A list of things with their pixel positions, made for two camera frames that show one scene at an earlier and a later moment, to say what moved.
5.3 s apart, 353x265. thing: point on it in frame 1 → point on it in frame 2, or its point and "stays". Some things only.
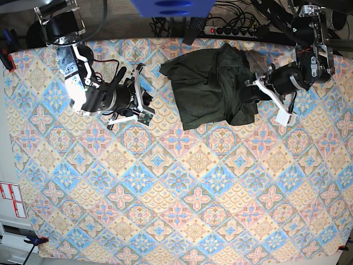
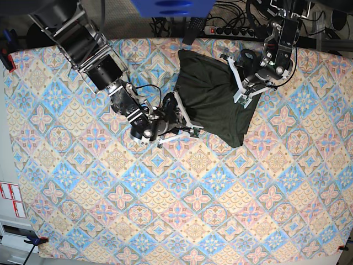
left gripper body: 123,95 → 172,120
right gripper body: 283,80 → 253,69
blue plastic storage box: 175,8 stays
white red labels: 11,191 stays
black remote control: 196,26 stays
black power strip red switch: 232,31 stays
